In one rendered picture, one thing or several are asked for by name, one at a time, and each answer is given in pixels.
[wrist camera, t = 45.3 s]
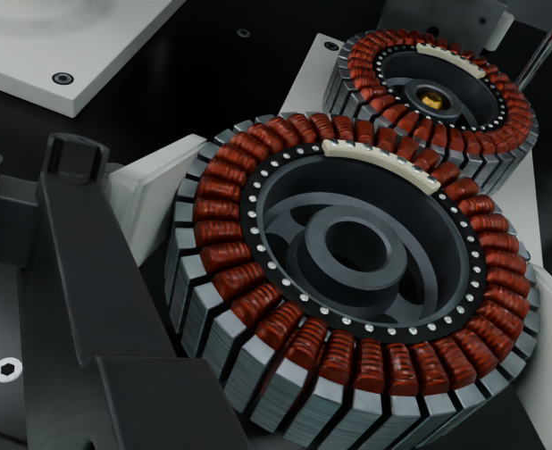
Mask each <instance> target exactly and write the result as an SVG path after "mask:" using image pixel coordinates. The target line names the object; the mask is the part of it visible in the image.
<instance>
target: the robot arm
mask: <svg viewBox="0 0 552 450"><path fill-rule="evenodd" d="M206 141H207V139H206V138H204V137H200V136H198V135H195V134H191V135H189V136H186V137H184V138H182V139H180V140H178V141H176V142H174V143H172V144H170V145H168V146H166V147H164V148H162V149H160V150H158V151H156V152H154V153H152V154H149V155H147V156H145V157H143V158H141V159H139V160H137V161H135V162H133V163H131V164H129V165H127V166H123V165H121V164H118V163H107V160H108V156H109V153H110V150H109V149H108V148H107V147H106V146H104V145H102V144H100V143H98V142H96V141H94V140H92V139H89V138H86V137H81V136H77V135H72V134H67V133H53V134H50V135H49V137H48V140H47V145H46V151H45V156H44V160H43V163H42V168H41V172H40V175H39V180H38V182H33V181H27V180H23V179H16V178H13V177H9V176H5V175H2V174H0V263H3V264H8V265H12V266H17V267H19V269H18V272H17V276H16V278H17V291H18V305H19V318H20V332H21V359H22V372H23V386H24V399H25V413H26V426H27V440H28V450H254V449H253V447H252V446H251V444H250V442H249V440H248V438H247V435H246V433H245V431H244V430H243V428H242V426H241V424H240V422H239V420H238V418H237V416H236V414H235V413H234V411H233V409H232V407H231V405H230V402H229V400H228V398H227V397H226V395H225V393H224V391H223V389H222V386H221V384H220V382H219V380H218V379H217V377H216V375H215V373H214V371H213V368H212V367H211V366H210V364H209V363H208V362H207V361H206V359H200V358H178V357H177V355H176V353H175V351H174V349H173V347H172V344H171V341H170V339H169V337H168V335H167V333H166V330H165V328H164V326H163V323H162V321H161V319H160V316H159V314H158V312H157V310H156V308H155V305H154V302H153V300H152V298H151V296H150V294H149V292H148V290H147V287H146V284H145V282H144V280H143V278H142V276H141V273H140V271H139V269H138V267H139V266H140V265H141V264H142V263H143V262H144V261H145V260H146V259H147V257H148V256H149V255H150V254H151V253H153V251H154V250H155V249H156V248H157V247H158V246H159V245H160V244H162V242H163V241H164V240H165V239H166V238H167V237H168V236H169V235H170V233H171V223H172V217H173V211H174V205H175V202H176V195H177V192H178V188H179V185H180V182H181V180H182V179H183V178H184V179H185V178H186V173H187V170H188V168H189V166H190V164H191V163H192V162H193V160H194V158H197V154H198V152H199V151H200V149H201V148H202V147H203V146H204V145H206V144H207V142H206ZM2 163H3V157H2V156H1V155H0V171H1V167H2ZM527 264H531V265H532V266H533V269H534V271H535V274H536V278H537V281H538V283H537V284H536V285H535V286H534V287H533V288H536V289H538V290H539V309H538V310H537V311H536V312H535V313H538V314H540V325H539V333H538V334H537V335H536V336H535V337H534V338H535V339H537V342H536V345H535V347H534V349H533V352H532V354H531V357H530V358H528V359H527V360H526V361H525V362H526V365H525V366H524V368H523V370H522V371H521V372H520V374H519V375H518V376H517V377H516V378H515V379H514V380H513V381H511V384H512V386H513V388H514V391H515V392H516V394H517V395H518V397H519V399H520V401H521V403H522V405H523V408H524V409H525V411H526V412H527V414H528V416H529V418H530V420H531V423H532V425H533V426H534V428H535V429H536V431H537V433H538V435H539V438H540V440H541V442H542V443H543V445H544V447H545V448H546V450H552V276H551V275H550V274H549V273H548V272H547V271H546V270H545V269H544V268H542V267H540V266H538V265H536V264H533V263H530V262H527Z"/></svg>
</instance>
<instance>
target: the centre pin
mask: <svg viewBox="0 0 552 450"><path fill-rule="evenodd" d="M418 98H419V99H420V100H421V101H422V102H423V103H425V104H427V105H428V106H429V107H432V108H434V109H438V110H443V104H442V99H441V97H440V96H439V95H437V94H435V93H432V92H429V93H426V94H424V95H422V96H418Z"/></svg>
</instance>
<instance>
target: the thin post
mask: <svg viewBox="0 0 552 450"><path fill-rule="evenodd" d="M551 51H552V28H551V29H550V31H549V32H548V34H547V35H546V36H545V37H544V39H543V40H542V42H541V43H540V45H539V47H538V48H537V50H536V51H535V53H534V54H533V56H532V57H531V59H530V60H529V61H528V63H527V64H526V66H525V67H524V69H523V71H522V72H521V74H520V75H519V77H518V78H517V80H516V81H515V82H514V83H515V84H516V85H517V87H518V88H519V89H520V90H521V92H523V91H524V90H525V89H526V88H527V86H528V85H529V83H530V82H531V80H532V79H533V77H534V76H535V74H536V73H537V71H538V70H539V68H540V67H541V65H542V64H543V63H544V62H545V61H546V59H547V58H548V56H549V54H550V53H551Z"/></svg>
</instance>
